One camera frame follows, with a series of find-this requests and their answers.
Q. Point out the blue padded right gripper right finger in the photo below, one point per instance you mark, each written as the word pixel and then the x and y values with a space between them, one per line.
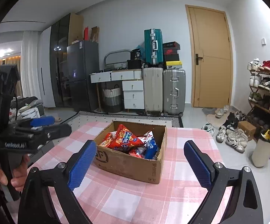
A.
pixel 244 204

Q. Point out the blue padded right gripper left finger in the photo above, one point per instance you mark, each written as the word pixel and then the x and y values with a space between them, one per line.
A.
pixel 36 204

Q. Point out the small cardboard box on floor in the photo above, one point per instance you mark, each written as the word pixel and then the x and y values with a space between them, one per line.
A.
pixel 248 129

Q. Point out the noodle snack bag red white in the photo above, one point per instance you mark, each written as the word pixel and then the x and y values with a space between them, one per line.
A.
pixel 107 140

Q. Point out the brown SF cardboard box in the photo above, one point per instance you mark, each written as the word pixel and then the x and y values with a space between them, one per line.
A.
pixel 128 166

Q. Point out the dark red snack packet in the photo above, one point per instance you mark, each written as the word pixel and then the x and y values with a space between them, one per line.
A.
pixel 138 153

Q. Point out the pink plaid tablecloth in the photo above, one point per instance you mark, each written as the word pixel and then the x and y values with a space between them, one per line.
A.
pixel 109 198

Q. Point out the white curtain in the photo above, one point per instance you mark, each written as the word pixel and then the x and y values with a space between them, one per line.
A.
pixel 29 63

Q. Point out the beige suitcase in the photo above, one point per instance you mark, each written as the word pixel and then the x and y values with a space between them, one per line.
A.
pixel 153 89

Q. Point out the wooden door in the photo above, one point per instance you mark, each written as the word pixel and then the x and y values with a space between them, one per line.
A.
pixel 212 60

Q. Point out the white cylindrical bin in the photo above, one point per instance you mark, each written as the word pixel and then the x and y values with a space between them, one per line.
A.
pixel 261 154

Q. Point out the red orange chips bag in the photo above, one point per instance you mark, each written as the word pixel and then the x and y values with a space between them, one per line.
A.
pixel 125 140

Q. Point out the oval framed mirror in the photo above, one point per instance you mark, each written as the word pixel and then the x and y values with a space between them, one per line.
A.
pixel 116 60

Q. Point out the teal suitcase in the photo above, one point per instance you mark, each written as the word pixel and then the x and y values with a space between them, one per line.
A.
pixel 154 48

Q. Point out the stack of shoe boxes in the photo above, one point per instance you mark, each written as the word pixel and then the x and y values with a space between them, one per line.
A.
pixel 171 55

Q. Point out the white grey sneakers pair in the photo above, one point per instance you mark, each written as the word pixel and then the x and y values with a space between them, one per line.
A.
pixel 238 140

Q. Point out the blue snack packet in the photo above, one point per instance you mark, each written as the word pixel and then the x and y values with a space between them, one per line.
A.
pixel 151 149

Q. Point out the woven laundry basket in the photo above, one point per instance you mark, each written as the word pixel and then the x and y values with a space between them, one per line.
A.
pixel 112 99

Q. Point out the wooden shoe rack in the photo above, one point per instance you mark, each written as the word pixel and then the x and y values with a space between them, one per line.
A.
pixel 259 97

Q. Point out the black glass cabinet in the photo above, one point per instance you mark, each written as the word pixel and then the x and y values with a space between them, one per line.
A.
pixel 63 33

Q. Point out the white drawer desk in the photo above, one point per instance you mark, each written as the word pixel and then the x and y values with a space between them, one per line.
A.
pixel 132 86

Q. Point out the dark grey refrigerator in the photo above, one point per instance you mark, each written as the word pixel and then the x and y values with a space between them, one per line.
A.
pixel 83 60

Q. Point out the silver grey suitcase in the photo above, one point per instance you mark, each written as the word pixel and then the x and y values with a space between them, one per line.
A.
pixel 174 92

